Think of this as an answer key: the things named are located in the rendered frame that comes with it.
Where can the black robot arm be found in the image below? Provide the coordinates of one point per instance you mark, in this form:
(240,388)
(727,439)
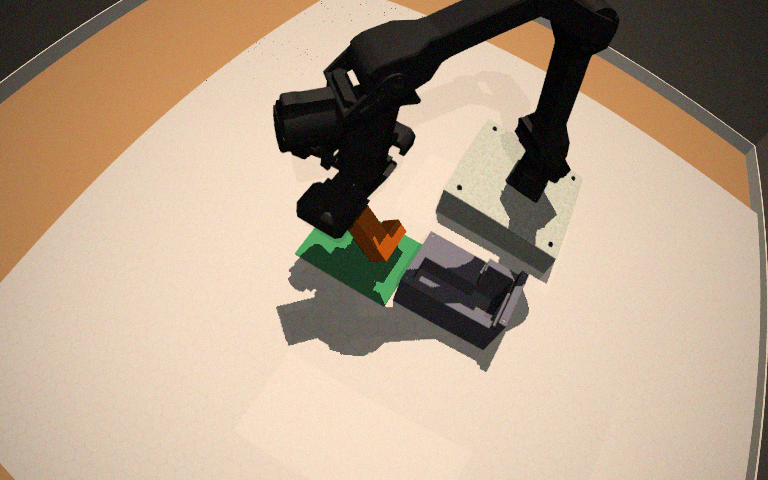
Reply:
(393,59)

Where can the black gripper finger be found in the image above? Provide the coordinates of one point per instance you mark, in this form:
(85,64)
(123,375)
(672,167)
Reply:
(361,205)
(369,190)

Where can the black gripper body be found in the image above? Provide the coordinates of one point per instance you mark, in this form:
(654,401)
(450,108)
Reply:
(333,210)

